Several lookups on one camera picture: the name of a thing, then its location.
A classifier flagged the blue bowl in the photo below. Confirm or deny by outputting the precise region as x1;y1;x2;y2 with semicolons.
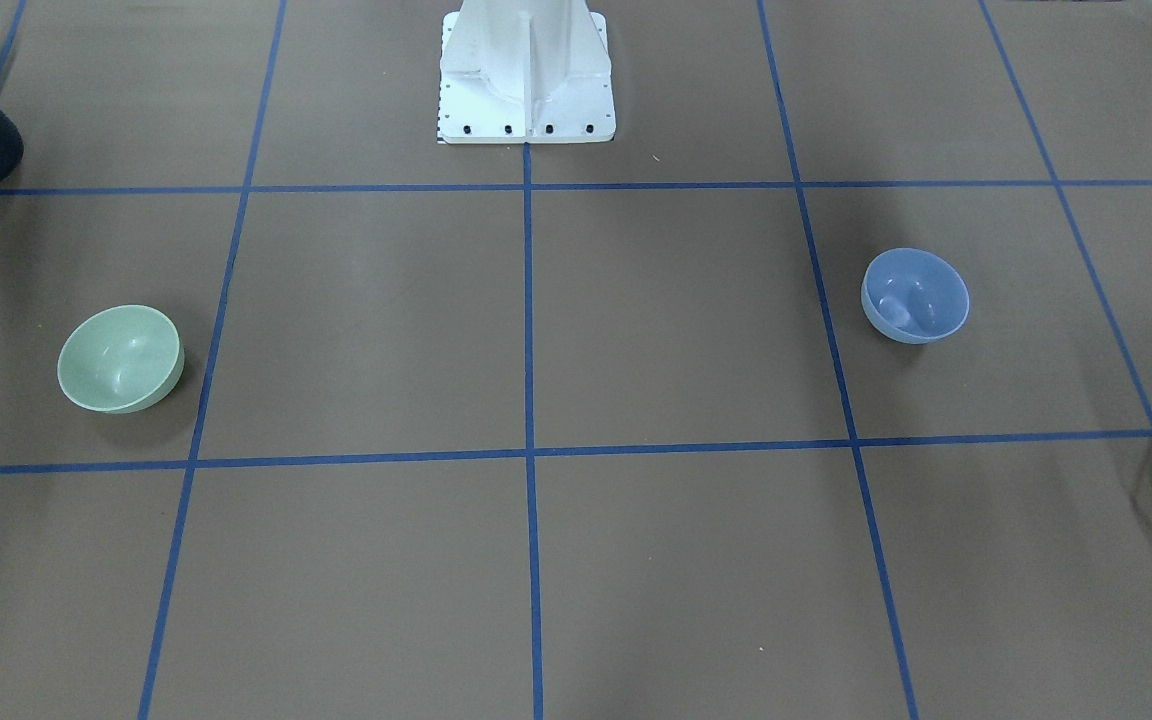
861;247;972;344

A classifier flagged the green bowl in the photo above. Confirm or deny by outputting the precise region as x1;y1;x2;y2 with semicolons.
56;304;185;414

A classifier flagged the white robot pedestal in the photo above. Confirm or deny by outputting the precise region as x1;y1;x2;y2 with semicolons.
435;1;617;145

